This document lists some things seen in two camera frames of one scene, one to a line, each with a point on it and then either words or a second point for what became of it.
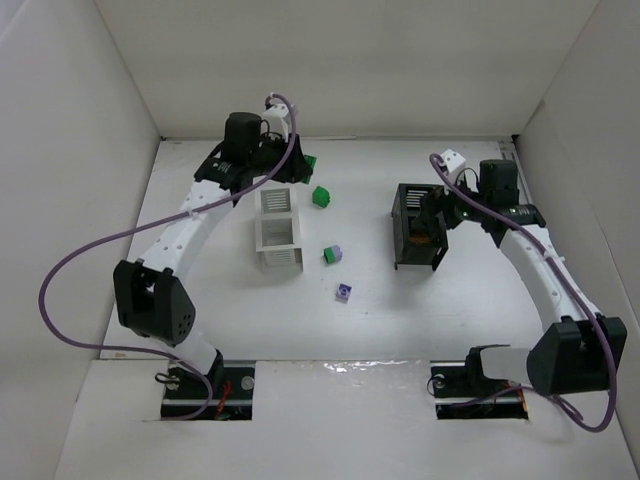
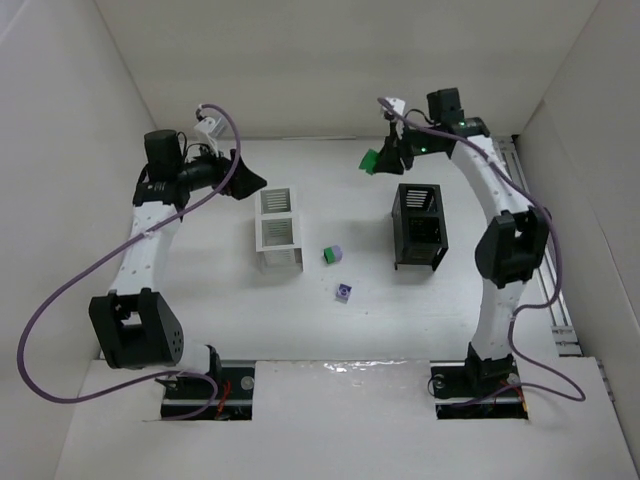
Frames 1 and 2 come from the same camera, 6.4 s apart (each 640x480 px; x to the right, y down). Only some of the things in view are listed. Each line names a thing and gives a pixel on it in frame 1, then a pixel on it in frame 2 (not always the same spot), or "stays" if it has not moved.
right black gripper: x=433 y=211 to x=398 y=151
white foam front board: x=329 y=421 stays
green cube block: x=321 y=197 to x=369 y=161
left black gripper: x=295 y=163 to x=231 y=174
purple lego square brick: x=344 y=293 stays
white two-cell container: x=277 y=227 stays
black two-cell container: x=420 y=227 stays
